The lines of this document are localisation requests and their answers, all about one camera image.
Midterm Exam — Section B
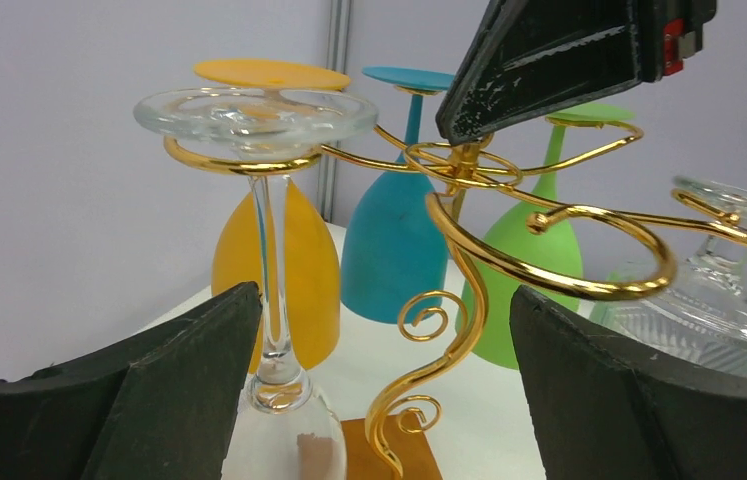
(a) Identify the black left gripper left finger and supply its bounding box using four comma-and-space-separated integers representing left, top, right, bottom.
0, 282, 262, 479

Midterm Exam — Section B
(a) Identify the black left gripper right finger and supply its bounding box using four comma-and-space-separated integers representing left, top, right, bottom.
510, 286, 747, 479

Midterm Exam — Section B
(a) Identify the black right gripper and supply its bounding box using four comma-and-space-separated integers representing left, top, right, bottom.
435, 0, 718, 145

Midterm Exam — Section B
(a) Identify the clear tall wine glass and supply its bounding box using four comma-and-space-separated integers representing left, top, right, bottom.
133, 87, 378, 479

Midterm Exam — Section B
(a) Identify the gold wire glass rack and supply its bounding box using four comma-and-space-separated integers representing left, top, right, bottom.
162, 82, 747, 480

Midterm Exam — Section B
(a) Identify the clear glass tumbler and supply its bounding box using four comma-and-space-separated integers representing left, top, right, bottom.
588, 176, 747, 378

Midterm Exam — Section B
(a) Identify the green plastic wine glass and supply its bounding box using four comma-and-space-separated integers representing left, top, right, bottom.
473, 102, 635, 370

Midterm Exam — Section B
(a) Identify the yellow plastic wine glass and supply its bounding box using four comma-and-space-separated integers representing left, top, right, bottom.
194, 58, 351, 370

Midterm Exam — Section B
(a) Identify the blue plastic wine glass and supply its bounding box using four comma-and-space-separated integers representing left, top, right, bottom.
339, 65, 457, 327

